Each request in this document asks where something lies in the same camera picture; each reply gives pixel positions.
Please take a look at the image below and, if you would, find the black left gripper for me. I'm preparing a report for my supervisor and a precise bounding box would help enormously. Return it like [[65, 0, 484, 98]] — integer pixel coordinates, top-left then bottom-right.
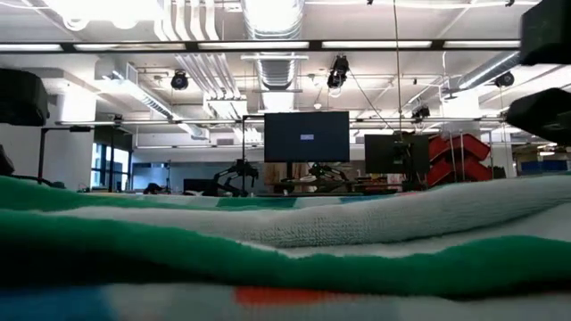
[[0, 69, 50, 127]]

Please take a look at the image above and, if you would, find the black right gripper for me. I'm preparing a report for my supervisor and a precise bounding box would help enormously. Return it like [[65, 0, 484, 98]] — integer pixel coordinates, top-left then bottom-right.
[[506, 87, 571, 146]]

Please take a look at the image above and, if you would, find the colourful printed beach towel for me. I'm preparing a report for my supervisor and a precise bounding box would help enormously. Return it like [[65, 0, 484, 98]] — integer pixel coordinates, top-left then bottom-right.
[[0, 173, 571, 321]]

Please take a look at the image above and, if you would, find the black angled panel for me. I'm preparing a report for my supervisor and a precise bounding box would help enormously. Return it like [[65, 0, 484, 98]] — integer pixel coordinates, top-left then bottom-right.
[[0, 144, 15, 177]]

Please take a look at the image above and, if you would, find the stack of red bins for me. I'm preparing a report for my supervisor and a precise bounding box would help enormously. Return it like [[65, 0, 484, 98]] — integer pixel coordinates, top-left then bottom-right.
[[426, 132, 492, 187]]

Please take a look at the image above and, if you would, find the bright office window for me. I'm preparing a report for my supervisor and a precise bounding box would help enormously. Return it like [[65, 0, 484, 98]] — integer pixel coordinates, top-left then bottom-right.
[[91, 142, 133, 191]]

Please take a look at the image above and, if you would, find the thin hanging ceiling rod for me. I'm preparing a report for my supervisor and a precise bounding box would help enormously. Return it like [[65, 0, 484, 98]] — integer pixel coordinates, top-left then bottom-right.
[[392, 0, 402, 133]]

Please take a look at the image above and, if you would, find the smaller black monitor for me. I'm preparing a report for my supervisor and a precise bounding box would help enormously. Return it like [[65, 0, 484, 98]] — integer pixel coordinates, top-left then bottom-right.
[[364, 133, 430, 176]]

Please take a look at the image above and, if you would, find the long ceiling light strip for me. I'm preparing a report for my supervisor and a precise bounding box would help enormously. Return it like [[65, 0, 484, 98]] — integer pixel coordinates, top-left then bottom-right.
[[0, 39, 522, 51]]

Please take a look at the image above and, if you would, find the small black desk monitor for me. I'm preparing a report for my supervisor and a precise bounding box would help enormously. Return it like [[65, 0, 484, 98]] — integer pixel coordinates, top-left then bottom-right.
[[183, 177, 215, 196]]

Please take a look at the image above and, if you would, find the large black monitor screen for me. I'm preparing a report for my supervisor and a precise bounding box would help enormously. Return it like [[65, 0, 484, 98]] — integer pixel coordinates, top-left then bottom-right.
[[263, 111, 351, 163]]

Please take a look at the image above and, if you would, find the black metal stand frame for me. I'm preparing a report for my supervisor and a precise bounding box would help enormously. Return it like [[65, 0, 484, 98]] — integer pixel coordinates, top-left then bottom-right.
[[37, 126, 93, 186]]

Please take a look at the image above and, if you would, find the slanted silver air duct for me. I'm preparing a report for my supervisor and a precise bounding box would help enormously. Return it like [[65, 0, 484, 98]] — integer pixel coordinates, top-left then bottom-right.
[[457, 51, 523, 90]]

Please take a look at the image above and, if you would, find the round silver air duct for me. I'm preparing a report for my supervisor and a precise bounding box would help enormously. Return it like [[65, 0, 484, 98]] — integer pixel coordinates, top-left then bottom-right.
[[240, 0, 309, 90]]

